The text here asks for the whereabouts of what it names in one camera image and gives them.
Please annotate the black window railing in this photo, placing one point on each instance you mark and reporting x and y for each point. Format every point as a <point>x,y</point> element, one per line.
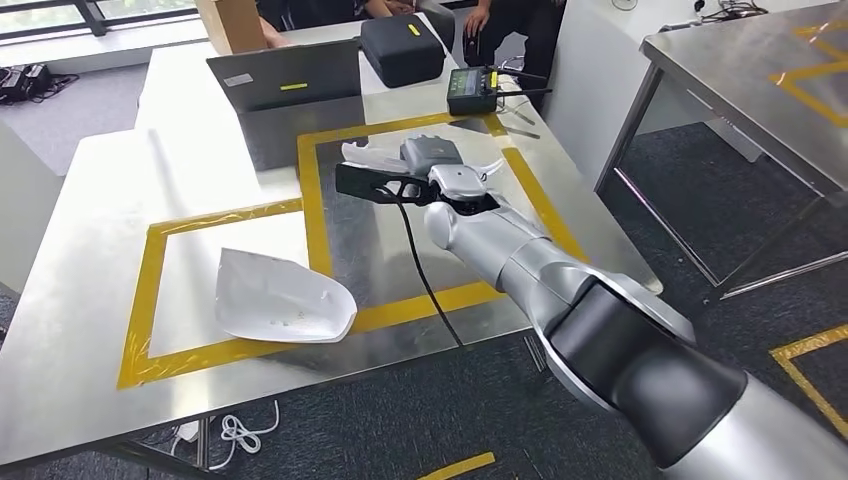
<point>86,10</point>

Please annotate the person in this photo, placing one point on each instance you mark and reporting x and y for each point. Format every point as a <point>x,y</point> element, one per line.
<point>311,10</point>
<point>530,40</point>

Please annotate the brown cardboard box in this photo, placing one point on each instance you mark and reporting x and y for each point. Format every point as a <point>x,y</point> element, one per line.
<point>232,23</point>

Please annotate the black hard case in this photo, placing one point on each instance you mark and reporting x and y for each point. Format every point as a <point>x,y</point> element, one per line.
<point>401,50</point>

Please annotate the white cabinet panel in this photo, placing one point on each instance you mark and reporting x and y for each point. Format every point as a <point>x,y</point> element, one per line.
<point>596,99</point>

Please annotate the grey laptop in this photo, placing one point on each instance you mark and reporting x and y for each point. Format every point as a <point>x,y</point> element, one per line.
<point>285,73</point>

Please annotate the stainless steel table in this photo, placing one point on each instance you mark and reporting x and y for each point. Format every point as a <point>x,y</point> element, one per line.
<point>729,66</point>

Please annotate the long white plastic part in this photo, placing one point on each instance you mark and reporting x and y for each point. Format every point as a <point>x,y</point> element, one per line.
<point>371,158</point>

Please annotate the black green controller box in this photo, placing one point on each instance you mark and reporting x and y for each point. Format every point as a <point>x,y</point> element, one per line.
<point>470,89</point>

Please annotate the black charger box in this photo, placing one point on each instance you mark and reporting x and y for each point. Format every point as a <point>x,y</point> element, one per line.
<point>26,83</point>

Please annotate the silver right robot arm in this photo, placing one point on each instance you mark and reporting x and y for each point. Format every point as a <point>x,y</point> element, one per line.
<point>503,245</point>

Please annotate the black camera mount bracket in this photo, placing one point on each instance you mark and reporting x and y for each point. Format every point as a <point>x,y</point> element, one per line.
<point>361,182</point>

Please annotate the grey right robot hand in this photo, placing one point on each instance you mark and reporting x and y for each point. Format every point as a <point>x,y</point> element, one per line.
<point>430,152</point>

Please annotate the stainless steel workbench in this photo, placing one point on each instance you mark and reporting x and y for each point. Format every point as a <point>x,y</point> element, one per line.
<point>79,318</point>

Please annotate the short white plastic part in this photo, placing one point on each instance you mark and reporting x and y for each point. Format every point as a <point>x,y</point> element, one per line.
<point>278,298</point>

